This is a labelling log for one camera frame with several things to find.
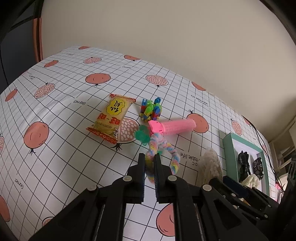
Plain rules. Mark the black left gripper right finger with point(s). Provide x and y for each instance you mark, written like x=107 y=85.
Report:
x=210 y=212

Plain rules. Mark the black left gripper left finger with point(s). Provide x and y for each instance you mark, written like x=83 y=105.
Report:
x=97 y=213

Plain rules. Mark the cream knitted scrunchie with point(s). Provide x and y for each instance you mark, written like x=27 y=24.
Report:
x=208 y=167

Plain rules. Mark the pastel braided hair scrunchie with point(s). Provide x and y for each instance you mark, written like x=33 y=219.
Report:
x=157 y=144

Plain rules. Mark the yellow snack cracker packet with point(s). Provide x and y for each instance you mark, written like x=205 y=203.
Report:
x=109 y=120

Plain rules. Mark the green translucent plastic figure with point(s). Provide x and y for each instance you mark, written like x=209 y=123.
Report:
x=143 y=134

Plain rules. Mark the pink hair roller clip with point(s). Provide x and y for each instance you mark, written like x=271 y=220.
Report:
x=172 y=127

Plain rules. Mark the colourful building block toy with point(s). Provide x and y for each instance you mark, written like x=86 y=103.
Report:
x=150 y=110

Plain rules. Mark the black monster figurine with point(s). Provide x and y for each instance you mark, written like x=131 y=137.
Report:
x=244 y=165

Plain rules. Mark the black toy car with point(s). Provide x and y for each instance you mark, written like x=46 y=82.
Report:
x=257 y=166

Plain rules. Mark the teal white storage box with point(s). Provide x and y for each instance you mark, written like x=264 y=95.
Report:
x=233 y=145

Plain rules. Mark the white shelf furniture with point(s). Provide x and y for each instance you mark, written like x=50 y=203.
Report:
x=281 y=147

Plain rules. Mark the fruit pattern grid tablecloth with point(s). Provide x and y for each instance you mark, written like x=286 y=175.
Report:
x=48 y=157

